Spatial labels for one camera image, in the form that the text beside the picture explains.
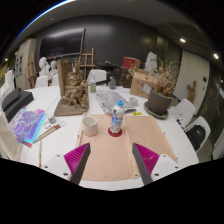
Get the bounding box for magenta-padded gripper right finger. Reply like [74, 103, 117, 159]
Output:
[131, 142, 183, 186]

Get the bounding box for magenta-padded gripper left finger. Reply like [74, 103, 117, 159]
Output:
[42, 142, 92, 185]

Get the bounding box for white bottle with blue cap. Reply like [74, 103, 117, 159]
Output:
[109, 99, 126, 135]

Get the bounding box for beige canvas mat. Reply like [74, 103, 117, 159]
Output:
[75, 112, 178, 183]

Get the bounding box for white ceramic cup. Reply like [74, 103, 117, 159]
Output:
[81, 115, 99, 137]

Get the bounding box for thin wooden paintbrush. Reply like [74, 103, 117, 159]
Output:
[37, 147, 44, 168]

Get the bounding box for small paint jar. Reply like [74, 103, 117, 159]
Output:
[46, 113, 57, 125]

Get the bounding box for white paper sheets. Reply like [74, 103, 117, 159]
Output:
[167, 106, 185, 126]

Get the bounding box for black backpack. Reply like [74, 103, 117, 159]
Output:
[184, 124, 208, 152]

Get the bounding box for dried plant in grey pot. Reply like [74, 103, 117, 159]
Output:
[143, 57, 181, 120]

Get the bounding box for colourful purple book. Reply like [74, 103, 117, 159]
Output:
[8, 107, 48, 145]

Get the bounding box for clear tape roll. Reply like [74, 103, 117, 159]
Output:
[128, 96, 139, 107]

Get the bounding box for white plastic chair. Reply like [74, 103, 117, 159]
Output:
[183, 115, 213, 155]
[86, 68, 108, 86]
[167, 98, 197, 130]
[34, 75, 50, 90]

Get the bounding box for grey newspaper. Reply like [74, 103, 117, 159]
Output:
[93, 89, 137, 115]

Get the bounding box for white stretched canvas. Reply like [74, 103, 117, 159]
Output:
[0, 111, 23, 161]

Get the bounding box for clear spray bottle green label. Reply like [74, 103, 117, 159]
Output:
[89, 72, 98, 94]

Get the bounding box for brown cardboard box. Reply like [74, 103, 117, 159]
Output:
[128, 68, 158, 100]

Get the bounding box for wooden figure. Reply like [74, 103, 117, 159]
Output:
[186, 80, 198, 105]

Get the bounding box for black flat box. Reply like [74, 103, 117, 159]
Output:
[1, 87, 35, 123]

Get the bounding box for glass flask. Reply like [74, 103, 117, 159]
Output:
[108, 75, 118, 91]

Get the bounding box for dark woven basket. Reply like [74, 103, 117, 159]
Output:
[114, 66, 133, 89]

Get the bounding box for white plaster bust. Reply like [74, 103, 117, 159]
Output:
[37, 56, 51, 78]
[48, 59, 59, 76]

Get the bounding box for wooden easel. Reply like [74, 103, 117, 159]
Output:
[77, 47, 96, 80]

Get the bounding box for red box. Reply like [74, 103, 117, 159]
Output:
[121, 56, 142, 71]

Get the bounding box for white plaster statue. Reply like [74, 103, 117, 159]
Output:
[143, 51, 159, 74]

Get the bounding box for white cabinet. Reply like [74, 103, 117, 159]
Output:
[14, 37, 38, 91]

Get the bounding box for wooden-handled palette knife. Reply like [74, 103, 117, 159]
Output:
[32, 120, 68, 144]

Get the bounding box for black wall screen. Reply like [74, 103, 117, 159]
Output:
[38, 27, 86, 61]

